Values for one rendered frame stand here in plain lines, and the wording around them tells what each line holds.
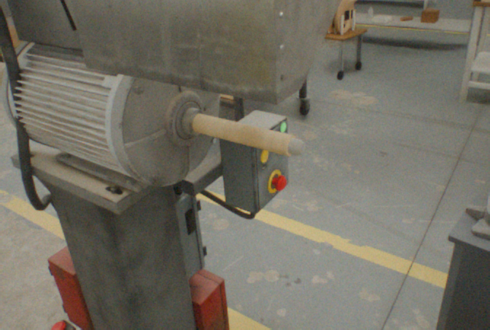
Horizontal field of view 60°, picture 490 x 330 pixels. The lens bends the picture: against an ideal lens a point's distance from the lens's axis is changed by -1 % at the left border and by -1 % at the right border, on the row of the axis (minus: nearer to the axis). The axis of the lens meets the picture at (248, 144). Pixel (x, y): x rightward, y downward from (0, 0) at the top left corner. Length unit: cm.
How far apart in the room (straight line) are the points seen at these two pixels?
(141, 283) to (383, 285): 139
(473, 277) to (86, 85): 120
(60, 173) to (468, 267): 116
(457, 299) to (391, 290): 67
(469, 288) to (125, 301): 101
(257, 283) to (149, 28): 178
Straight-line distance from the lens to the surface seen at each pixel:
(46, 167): 98
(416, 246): 245
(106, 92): 73
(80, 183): 88
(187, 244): 120
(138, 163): 71
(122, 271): 100
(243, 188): 102
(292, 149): 62
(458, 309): 159
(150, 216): 100
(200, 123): 71
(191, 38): 46
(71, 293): 128
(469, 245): 140
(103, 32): 57
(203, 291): 130
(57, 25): 81
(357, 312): 207
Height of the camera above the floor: 155
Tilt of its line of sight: 27 degrees down
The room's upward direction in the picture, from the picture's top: 4 degrees counter-clockwise
